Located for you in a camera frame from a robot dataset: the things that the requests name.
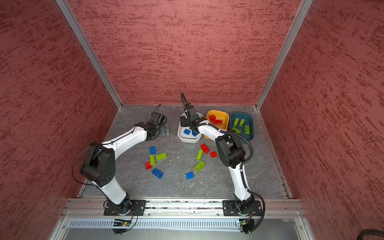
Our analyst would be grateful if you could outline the red square lego brick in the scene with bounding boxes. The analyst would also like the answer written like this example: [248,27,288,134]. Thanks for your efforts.
[209,115,216,122]

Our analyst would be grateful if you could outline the green lego brick long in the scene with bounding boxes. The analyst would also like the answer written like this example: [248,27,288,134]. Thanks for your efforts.
[156,153,167,161]

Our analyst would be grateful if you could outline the narrow green lego brick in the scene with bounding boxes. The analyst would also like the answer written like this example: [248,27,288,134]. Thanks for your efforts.
[150,155,156,167]

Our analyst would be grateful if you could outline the red lego brick studded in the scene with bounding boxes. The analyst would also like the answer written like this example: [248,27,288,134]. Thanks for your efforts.
[201,144,210,154]

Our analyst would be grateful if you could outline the small red lego brick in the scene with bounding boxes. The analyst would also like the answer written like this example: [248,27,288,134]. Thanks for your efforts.
[145,162,152,170]

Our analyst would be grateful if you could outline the small red lego cube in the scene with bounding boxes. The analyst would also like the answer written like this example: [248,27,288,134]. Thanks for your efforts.
[210,152,218,158]

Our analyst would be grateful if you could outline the large blue lego brick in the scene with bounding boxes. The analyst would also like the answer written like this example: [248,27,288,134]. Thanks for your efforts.
[152,169,164,179]

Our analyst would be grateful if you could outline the blue square lego brick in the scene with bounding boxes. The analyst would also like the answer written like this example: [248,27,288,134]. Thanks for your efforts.
[186,172,195,180]

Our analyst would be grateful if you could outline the green lego brick end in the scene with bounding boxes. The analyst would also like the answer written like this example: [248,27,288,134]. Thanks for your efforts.
[244,125,251,135]

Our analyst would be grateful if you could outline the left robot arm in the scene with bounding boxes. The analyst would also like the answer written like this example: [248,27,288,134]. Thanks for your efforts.
[80,121,165,216]

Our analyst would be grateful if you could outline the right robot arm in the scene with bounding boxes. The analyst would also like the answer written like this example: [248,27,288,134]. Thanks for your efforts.
[181,104,255,216]

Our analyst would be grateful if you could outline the white plastic bin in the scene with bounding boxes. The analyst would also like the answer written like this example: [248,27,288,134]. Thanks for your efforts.
[177,113,202,144]

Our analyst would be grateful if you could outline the yellow plastic bin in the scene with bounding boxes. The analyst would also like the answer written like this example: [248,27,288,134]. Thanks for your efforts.
[206,110,230,130]

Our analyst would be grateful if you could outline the teal plastic bin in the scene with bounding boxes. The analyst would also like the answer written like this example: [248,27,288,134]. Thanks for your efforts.
[229,112,254,141]

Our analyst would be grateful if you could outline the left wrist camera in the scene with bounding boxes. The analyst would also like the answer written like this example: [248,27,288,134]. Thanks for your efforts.
[149,112,168,126]

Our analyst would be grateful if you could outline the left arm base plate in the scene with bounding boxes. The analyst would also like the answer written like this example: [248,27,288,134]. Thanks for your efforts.
[104,200,147,217]

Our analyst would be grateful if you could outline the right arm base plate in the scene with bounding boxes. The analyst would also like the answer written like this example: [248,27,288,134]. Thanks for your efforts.
[222,200,263,217]

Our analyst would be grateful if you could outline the aluminium front rail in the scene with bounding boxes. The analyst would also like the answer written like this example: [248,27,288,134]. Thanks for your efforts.
[61,197,306,219]

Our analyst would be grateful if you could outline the left corner aluminium post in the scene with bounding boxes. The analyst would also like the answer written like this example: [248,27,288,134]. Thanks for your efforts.
[56,0,124,111]

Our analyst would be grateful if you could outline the corner aluminium post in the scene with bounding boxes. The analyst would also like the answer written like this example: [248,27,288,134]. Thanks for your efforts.
[56,0,124,111]
[256,0,313,111]

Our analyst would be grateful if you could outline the right corner aluminium post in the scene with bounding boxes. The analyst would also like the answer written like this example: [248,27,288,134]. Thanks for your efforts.
[256,0,313,111]

